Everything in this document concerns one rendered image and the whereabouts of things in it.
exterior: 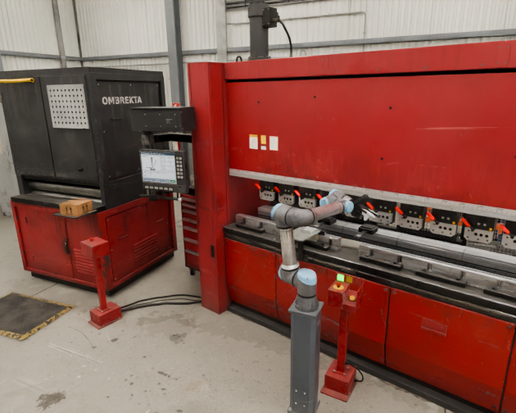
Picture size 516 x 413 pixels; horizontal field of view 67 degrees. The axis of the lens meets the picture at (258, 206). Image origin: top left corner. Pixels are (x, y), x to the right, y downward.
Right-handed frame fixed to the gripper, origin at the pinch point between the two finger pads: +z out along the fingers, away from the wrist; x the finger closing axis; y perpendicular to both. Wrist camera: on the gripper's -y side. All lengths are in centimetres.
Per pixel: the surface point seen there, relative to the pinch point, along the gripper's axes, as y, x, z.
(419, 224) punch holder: -2.9, -29.9, 16.3
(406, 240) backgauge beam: 19, -61, 4
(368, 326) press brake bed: 82, -36, 19
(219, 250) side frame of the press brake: 106, -12, -124
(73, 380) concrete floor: 201, 107, -106
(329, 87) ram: -61, -4, -75
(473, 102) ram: -81, -15, 14
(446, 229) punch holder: -8.2, -31.4, 31.8
